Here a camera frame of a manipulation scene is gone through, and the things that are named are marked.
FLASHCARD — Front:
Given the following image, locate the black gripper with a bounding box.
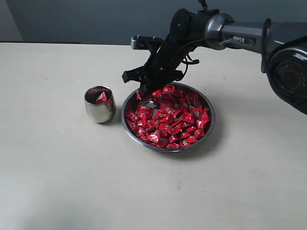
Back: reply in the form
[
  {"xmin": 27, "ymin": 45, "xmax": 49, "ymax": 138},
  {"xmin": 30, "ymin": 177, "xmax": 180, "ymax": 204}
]
[{"xmin": 122, "ymin": 40, "xmax": 199, "ymax": 99}]

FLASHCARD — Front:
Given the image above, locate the red candy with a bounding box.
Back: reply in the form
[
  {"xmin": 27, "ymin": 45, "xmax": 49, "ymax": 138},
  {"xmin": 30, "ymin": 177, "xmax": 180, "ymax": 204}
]
[
  {"xmin": 95, "ymin": 91, "xmax": 108, "ymax": 104},
  {"xmin": 136, "ymin": 91, "xmax": 142, "ymax": 100}
]

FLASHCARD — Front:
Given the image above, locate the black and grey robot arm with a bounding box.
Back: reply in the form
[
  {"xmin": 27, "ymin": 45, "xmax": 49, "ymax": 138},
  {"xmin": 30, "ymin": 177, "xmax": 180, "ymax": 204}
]
[{"xmin": 122, "ymin": 1, "xmax": 307, "ymax": 113}]

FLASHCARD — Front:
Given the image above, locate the stainless steel bowl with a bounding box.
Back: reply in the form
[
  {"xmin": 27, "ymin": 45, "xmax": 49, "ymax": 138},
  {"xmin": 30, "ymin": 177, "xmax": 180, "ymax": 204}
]
[{"xmin": 120, "ymin": 81, "xmax": 216, "ymax": 153}]

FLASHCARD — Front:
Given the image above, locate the stainless steel cup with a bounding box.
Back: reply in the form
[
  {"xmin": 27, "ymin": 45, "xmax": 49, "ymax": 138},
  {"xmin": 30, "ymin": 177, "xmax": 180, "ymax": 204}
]
[{"xmin": 84, "ymin": 86, "xmax": 116, "ymax": 123}]

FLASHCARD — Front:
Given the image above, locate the pile of red wrapped candies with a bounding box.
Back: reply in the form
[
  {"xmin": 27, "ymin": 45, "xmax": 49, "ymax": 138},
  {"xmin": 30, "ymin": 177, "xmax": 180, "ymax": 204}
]
[{"xmin": 124, "ymin": 83, "xmax": 211, "ymax": 149}]

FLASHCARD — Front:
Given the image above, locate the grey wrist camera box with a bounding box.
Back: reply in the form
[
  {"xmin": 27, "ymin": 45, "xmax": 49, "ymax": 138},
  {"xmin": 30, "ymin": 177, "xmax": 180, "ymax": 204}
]
[{"xmin": 130, "ymin": 35, "xmax": 163, "ymax": 52}]

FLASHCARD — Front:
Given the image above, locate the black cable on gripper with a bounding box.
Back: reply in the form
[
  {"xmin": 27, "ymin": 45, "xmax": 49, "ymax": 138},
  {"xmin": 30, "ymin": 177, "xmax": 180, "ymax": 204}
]
[{"xmin": 172, "ymin": 38, "xmax": 219, "ymax": 76}]

